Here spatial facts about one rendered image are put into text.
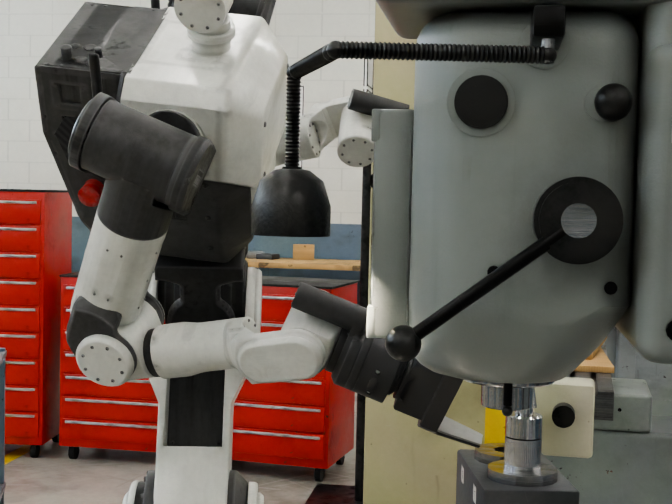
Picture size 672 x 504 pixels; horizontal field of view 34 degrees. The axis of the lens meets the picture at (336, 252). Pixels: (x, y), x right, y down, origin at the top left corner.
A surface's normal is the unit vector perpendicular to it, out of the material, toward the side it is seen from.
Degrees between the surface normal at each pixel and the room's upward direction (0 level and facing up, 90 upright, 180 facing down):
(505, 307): 109
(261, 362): 117
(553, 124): 90
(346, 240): 90
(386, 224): 90
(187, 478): 60
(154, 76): 34
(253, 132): 113
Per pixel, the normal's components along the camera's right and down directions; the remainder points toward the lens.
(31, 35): -0.15, 0.05
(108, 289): -0.22, 0.49
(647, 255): -0.80, 0.01
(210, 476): 0.05, -0.44
